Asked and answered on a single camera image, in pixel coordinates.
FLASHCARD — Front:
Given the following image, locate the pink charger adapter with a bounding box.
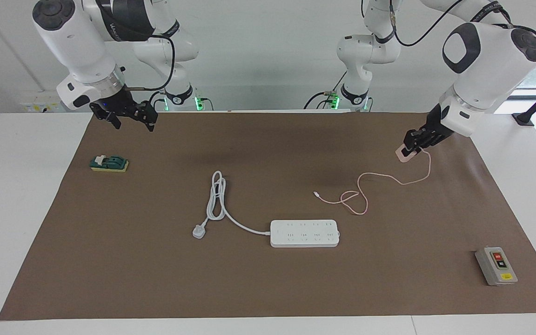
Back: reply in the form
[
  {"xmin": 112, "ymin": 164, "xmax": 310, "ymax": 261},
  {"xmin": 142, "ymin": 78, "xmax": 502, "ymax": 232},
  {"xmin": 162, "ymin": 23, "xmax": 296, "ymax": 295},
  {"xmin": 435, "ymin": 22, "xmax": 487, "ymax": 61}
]
[{"xmin": 395, "ymin": 147, "xmax": 421, "ymax": 164}]

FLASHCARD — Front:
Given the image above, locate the pink charging cable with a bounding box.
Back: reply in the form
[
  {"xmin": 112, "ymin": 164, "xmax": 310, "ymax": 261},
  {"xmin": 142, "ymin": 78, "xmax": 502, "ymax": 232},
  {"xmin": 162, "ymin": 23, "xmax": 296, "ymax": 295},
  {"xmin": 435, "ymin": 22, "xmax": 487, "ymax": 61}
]
[{"xmin": 314, "ymin": 150, "xmax": 432, "ymax": 216}]

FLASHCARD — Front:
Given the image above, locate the white power strip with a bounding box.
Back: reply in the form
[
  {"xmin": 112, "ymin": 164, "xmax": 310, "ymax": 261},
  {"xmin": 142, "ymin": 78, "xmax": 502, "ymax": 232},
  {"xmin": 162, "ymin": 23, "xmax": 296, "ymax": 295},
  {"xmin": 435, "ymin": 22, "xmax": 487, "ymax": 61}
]
[{"xmin": 269, "ymin": 220, "xmax": 341, "ymax": 248}]

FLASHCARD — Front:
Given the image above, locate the brown table mat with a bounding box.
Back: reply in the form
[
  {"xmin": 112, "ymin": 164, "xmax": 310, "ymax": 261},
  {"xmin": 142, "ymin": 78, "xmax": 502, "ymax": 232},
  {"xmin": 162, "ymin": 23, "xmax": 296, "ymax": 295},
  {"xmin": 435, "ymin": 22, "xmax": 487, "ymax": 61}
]
[{"xmin": 0, "ymin": 112, "xmax": 536, "ymax": 321}]

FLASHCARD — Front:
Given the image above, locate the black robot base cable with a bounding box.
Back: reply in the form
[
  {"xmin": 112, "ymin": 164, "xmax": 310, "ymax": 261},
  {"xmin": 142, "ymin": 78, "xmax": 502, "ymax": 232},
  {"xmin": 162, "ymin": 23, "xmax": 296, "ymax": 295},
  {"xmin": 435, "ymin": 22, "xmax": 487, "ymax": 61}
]
[
  {"xmin": 148, "ymin": 91, "xmax": 214, "ymax": 112},
  {"xmin": 303, "ymin": 70, "xmax": 375, "ymax": 111}
]

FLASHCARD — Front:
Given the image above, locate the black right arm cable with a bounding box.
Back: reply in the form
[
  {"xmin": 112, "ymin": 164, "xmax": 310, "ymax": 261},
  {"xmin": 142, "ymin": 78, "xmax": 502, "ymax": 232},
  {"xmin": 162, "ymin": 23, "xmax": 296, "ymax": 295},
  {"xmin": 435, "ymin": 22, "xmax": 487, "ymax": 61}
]
[{"xmin": 124, "ymin": 35, "xmax": 176, "ymax": 92}]

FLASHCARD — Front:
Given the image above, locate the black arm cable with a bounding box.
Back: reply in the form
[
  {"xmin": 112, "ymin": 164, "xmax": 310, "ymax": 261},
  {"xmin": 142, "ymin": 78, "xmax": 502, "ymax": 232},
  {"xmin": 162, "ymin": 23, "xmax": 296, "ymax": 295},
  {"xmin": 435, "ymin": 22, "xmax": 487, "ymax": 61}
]
[
  {"xmin": 124, "ymin": 35, "xmax": 176, "ymax": 92},
  {"xmin": 389, "ymin": 0, "xmax": 536, "ymax": 47}
]

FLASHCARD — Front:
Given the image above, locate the white wall socket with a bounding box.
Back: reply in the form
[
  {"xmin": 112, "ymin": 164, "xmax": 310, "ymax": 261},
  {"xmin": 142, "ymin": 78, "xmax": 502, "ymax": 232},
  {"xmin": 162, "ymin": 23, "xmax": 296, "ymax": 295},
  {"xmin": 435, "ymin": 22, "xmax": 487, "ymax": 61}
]
[{"xmin": 21, "ymin": 100, "xmax": 61, "ymax": 113}]

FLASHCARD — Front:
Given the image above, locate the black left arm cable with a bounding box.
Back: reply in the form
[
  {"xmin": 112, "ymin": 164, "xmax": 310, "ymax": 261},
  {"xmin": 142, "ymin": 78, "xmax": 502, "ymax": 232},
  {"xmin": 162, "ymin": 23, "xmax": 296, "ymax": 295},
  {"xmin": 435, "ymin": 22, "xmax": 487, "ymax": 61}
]
[{"xmin": 389, "ymin": 0, "xmax": 536, "ymax": 47}]

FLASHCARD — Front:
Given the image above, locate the white power cord with plug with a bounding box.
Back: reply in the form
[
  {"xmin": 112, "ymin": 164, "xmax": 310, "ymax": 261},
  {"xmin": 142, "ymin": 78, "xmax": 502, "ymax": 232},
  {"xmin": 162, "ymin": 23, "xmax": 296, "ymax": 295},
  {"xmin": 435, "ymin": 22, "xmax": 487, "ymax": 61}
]
[{"xmin": 192, "ymin": 171, "xmax": 272, "ymax": 240}]

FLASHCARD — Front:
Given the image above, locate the grey on-off switch box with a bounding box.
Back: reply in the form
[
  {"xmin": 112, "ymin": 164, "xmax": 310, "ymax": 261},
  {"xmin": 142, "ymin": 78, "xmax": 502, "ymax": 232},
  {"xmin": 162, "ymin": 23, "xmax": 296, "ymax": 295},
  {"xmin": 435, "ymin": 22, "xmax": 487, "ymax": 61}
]
[{"xmin": 475, "ymin": 247, "xmax": 518, "ymax": 286}]

